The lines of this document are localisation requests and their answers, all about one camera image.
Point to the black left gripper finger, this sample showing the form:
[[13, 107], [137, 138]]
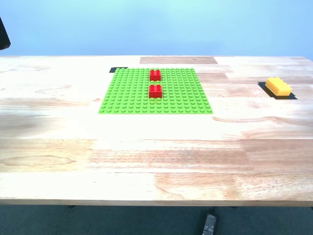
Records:
[[3, 39]]

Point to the yellow two-by-four brick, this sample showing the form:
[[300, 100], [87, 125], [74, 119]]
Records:
[[277, 87]]

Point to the green lego baseplate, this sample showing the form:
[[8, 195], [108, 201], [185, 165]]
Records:
[[127, 98]]

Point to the red two-by-two brick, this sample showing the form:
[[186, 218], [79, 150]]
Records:
[[155, 92], [155, 75]]

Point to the black tape corner marker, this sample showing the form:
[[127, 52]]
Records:
[[112, 70]]

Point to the grey speckled metal bar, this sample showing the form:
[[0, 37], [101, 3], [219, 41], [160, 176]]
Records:
[[209, 224]]

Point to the black tape rectangle outline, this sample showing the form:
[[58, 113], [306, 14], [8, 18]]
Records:
[[287, 98]]

